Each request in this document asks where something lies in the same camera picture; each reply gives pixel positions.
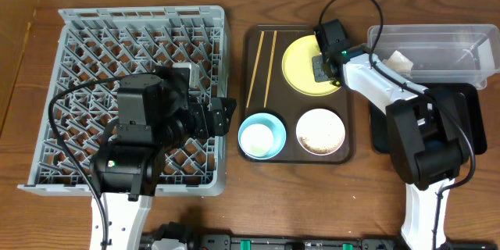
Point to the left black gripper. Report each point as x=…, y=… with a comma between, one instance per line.
x=211, y=119

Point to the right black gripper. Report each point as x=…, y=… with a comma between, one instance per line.
x=319, y=69

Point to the small white cup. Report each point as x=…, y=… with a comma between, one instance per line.
x=256, y=139

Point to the white paper napkin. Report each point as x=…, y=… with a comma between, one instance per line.
x=399, y=63

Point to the wooden chopstick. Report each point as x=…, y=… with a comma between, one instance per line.
x=256, y=63
x=270, y=68

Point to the white round bowl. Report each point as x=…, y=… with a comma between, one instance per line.
x=321, y=122

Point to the rice and food scraps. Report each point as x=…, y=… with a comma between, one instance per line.
x=319, y=145

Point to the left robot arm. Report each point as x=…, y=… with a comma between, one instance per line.
x=155, y=115

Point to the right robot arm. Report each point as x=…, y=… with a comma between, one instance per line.
x=427, y=141

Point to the grey plastic dishwasher rack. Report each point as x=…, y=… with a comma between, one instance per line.
x=96, y=47

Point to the yellow round plate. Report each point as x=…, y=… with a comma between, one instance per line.
x=297, y=68

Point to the dark brown serving tray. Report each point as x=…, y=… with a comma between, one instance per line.
x=286, y=103

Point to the light blue bowl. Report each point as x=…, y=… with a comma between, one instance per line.
x=276, y=126

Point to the black rectangular tray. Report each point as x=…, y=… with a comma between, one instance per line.
x=467, y=97

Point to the clear plastic bin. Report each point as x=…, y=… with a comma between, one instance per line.
x=442, y=53

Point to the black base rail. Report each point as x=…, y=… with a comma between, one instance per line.
x=179, y=236

